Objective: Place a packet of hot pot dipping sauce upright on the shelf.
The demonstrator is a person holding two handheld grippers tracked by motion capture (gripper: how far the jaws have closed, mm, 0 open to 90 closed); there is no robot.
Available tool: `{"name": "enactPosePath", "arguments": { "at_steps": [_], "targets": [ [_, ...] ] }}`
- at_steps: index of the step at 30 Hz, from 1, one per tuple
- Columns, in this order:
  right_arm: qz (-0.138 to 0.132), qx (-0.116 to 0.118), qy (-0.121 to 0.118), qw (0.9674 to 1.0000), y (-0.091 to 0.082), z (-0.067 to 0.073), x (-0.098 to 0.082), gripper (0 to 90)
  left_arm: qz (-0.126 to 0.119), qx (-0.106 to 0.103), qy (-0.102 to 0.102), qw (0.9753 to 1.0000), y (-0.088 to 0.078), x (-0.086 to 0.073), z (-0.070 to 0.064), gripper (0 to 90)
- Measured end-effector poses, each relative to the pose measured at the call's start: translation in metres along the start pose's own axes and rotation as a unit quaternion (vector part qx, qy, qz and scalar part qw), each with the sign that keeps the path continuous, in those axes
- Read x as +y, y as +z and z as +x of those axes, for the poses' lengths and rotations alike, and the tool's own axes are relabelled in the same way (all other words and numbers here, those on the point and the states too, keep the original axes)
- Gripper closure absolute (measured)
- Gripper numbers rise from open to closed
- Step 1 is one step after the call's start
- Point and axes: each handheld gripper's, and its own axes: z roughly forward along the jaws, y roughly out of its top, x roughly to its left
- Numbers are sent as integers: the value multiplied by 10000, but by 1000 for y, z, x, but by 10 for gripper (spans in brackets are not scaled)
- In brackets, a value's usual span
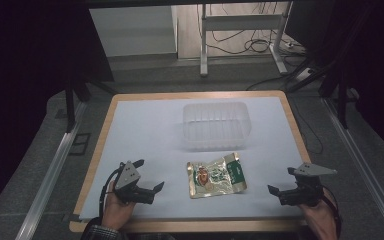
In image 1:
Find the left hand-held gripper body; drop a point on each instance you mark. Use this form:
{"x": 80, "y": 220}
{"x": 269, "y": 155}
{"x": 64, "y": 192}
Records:
{"x": 128, "y": 176}

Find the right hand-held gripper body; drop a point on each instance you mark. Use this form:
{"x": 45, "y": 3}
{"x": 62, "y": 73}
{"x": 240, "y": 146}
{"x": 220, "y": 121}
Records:
{"x": 305, "y": 195}

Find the gold and green snack packet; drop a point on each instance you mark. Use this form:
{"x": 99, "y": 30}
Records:
{"x": 216, "y": 176}

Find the clear plastic container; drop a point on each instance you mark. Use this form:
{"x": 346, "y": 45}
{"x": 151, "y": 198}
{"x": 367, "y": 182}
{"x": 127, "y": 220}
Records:
{"x": 216, "y": 125}

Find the person's right hand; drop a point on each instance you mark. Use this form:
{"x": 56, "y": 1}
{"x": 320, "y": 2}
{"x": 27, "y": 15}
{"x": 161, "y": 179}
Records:
{"x": 321, "y": 221}

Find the person's left hand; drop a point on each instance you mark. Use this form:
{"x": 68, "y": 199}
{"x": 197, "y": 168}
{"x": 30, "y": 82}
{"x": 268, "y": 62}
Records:
{"x": 115, "y": 211}

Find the white table mat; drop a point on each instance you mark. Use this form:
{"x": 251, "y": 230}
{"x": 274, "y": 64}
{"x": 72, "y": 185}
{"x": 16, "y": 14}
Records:
{"x": 146, "y": 133}

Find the black floor plate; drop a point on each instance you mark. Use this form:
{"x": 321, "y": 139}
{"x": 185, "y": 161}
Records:
{"x": 80, "y": 144}

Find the black stand leg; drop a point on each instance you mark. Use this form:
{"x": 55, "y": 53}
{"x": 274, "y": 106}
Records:
{"x": 342, "y": 100}
{"x": 70, "y": 106}

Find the white power strip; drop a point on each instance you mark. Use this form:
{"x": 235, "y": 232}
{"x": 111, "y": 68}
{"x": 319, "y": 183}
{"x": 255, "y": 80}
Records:
{"x": 304, "y": 74}

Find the white panel board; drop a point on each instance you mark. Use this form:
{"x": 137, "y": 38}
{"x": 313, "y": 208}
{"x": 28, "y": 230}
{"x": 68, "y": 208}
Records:
{"x": 133, "y": 31}

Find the aluminium floor rail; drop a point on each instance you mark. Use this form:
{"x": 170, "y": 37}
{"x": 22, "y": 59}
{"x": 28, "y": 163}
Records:
{"x": 363, "y": 166}
{"x": 51, "y": 176}

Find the white metal desk frame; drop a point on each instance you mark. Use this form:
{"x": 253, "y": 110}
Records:
{"x": 240, "y": 23}

